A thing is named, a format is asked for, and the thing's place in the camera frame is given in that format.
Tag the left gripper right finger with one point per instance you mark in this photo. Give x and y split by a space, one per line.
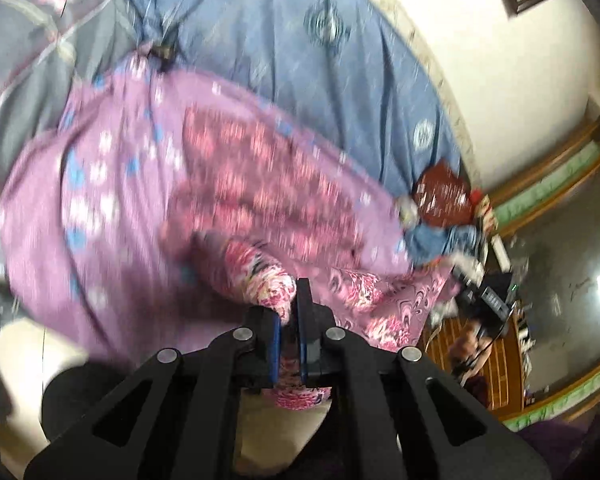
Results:
398 415

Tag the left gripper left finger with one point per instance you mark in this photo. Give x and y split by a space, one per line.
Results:
173 418

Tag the maroon pink floral garment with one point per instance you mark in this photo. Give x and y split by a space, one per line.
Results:
261 210

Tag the person right hand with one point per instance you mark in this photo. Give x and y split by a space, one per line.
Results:
468 347

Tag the blue crumpled cloth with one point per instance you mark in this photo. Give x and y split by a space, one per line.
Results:
424 244

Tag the dark red plastic bag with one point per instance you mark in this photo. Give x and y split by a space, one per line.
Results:
442 198

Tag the purple floral bed sheet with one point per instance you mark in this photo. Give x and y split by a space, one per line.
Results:
82 212

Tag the blue plaid quilt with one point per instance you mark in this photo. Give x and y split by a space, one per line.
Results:
338 66

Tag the black power plug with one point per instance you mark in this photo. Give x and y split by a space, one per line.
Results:
165 54

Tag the grey star pillow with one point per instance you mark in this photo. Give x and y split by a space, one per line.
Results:
46 48

